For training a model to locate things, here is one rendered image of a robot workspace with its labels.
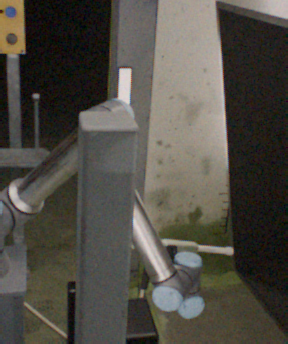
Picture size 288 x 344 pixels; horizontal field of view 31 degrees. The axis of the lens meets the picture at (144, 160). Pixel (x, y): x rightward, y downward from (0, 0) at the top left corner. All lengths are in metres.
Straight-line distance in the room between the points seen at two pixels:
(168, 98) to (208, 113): 0.23
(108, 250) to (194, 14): 2.05
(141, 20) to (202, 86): 0.44
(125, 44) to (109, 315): 1.97
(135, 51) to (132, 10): 0.18
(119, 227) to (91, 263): 0.05
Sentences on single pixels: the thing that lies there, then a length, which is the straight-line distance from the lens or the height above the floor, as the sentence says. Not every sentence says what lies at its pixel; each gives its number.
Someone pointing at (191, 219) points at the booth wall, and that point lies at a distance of 2.83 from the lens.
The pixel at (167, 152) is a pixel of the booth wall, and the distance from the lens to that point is 2.62.
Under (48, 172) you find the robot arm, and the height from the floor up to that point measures 1.04.
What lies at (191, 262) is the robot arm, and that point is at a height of 0.85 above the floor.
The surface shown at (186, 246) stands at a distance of 2.09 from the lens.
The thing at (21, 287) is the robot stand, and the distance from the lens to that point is 1.94.
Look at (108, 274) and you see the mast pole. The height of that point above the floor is 1.49.
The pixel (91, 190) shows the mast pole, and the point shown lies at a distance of 0.46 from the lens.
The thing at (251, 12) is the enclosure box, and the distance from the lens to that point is 1.69.
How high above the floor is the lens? 1.78
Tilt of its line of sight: 22 degrees down
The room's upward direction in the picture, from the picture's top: 4 degrees clockwise
